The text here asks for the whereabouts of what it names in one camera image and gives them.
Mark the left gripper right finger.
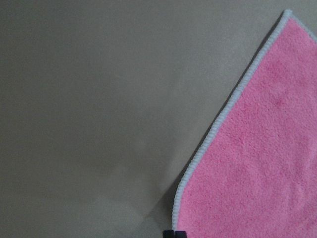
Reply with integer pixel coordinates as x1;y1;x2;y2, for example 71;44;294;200
175;231;187;238

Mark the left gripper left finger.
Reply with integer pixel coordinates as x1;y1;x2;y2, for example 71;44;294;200
162;230;175;238

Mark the pink towel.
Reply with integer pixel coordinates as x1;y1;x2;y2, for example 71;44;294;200
172;9;317;238

